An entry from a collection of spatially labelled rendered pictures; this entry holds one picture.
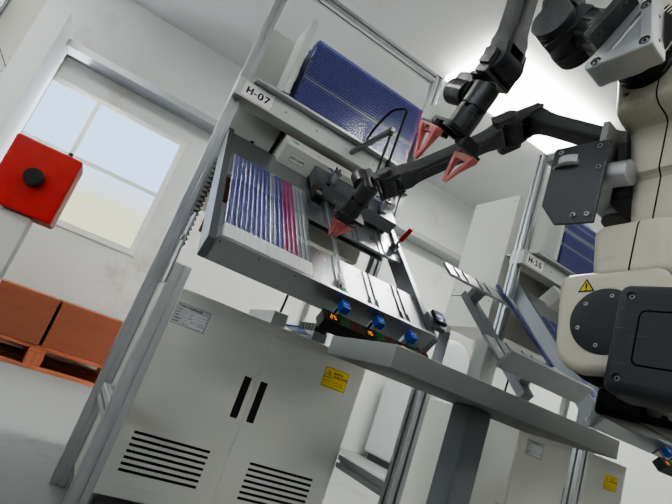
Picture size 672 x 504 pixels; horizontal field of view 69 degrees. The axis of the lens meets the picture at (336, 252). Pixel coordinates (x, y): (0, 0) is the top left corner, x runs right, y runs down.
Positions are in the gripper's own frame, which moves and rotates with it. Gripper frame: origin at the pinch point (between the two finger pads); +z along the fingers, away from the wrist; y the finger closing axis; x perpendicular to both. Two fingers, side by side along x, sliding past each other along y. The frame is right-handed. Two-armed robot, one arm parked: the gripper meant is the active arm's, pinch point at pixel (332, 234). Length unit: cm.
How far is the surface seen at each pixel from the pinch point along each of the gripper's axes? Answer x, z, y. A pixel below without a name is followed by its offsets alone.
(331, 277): 23.0, 0.3, 2.5
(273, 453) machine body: 41, 53, -11
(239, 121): -55, 4, 34
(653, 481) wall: -48, 79, -346
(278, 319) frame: 11.7, 29.5, 1.7
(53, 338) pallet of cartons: -110, 210, 58
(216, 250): 31.8, 2.1, 34.6
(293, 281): 31.7, 0.9, 14.4
